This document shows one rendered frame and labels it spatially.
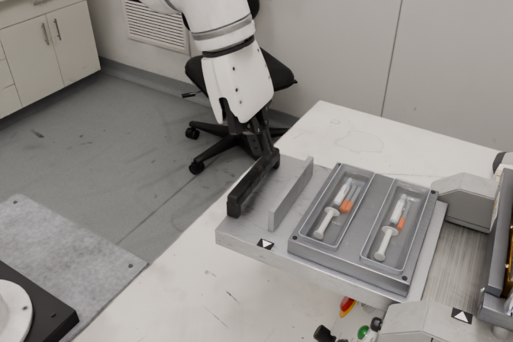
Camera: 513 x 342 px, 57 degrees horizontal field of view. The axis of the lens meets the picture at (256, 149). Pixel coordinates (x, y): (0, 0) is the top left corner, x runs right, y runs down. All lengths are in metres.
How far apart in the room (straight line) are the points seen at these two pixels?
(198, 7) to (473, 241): 0.54
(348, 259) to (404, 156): 0.67
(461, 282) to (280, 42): 1.94
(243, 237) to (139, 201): 1.61
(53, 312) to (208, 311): 0.26
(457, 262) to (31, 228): 0.83
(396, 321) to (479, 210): 0.27
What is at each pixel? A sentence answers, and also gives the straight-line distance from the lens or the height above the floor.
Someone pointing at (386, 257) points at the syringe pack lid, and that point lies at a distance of 0.64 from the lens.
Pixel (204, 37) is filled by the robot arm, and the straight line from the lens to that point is 0.62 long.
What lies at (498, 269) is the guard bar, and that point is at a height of 1.05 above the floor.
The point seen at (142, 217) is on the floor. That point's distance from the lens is 2.19.
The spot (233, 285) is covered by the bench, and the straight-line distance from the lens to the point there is 0.91.
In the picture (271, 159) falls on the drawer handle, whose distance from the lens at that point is 0.77.
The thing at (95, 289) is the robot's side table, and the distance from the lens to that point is 0.96.
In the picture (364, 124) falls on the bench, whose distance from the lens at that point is 1.38.
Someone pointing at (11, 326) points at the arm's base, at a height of 0.79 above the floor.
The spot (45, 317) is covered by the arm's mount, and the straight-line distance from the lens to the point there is 0.90.
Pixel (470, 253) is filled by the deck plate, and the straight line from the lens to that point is 0.79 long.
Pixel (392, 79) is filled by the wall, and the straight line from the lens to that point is 2.33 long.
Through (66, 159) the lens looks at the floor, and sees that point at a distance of 2.66.
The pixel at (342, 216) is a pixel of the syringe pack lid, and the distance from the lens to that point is 0.68.
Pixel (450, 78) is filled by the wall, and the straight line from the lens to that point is 2.26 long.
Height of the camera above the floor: 1.46
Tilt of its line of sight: 35 degrees down
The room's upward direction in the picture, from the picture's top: straight up
